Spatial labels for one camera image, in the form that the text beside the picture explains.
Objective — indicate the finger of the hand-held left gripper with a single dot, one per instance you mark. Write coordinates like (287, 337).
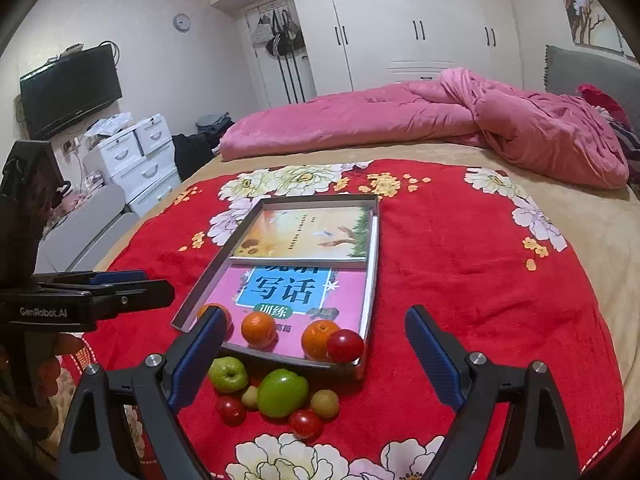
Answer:
(120, 277)
(135, 297)

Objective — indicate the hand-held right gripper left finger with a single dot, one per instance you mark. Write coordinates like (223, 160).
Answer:
(197, 355)

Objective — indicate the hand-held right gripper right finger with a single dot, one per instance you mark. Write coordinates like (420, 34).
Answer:
(435, 360)

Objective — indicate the green apple with dimple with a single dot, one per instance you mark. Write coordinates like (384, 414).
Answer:
(228, 374)

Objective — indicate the grey cardboard box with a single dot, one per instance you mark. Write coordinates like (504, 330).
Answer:
(190, 310)

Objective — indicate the orange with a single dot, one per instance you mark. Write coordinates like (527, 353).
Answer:
(258, 330)
(226, 317)
(315, 337)

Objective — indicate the red cherry tomato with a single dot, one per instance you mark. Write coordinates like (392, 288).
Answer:
(231, 410)
(305, 423)
(345, 346)

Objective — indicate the small green jujube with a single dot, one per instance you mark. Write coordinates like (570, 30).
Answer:
(250, 396)
(325, 403)

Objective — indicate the smooth green fruit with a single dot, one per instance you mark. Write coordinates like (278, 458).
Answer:
(282, 393)

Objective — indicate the person's left hand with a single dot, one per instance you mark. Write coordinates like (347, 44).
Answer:
(65, 346)

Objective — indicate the grey sofa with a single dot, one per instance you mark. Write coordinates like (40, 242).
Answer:
(85, 230)

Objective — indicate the red floral blanket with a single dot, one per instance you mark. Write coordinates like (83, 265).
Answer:
(475, 285)

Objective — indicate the pink book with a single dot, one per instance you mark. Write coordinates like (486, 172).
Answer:
(350, 300)

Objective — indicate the white drawer cabinet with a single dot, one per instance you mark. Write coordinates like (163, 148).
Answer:
(135, 160)

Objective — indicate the black bag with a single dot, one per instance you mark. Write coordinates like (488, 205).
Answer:
(192, 157)

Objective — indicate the yellow book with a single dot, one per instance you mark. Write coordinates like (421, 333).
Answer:
(300, 235)

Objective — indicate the dark clothes bundle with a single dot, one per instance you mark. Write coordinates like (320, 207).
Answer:
(215, 125)

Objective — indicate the black television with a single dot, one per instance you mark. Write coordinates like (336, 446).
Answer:
(70, 92)

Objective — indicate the white door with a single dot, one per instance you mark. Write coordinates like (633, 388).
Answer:
(260, 75)

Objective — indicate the pink duvet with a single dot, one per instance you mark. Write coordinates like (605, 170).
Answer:
(400, 110)

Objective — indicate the hanging black bags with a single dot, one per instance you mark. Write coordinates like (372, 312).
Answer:
(282, 40)

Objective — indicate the striped cloth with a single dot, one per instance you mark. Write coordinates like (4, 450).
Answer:
(627, 145)

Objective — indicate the red pillow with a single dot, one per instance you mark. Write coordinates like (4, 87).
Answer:
(600, 100)

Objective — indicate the grey headboard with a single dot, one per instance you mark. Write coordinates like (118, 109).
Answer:
(575, 70)

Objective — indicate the white wardrobe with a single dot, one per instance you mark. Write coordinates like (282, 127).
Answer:
(400, 25)

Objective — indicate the round wall clock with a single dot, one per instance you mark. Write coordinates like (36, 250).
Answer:
(182, 21)

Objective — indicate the tree wall picture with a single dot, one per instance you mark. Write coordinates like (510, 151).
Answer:
(585, 5)

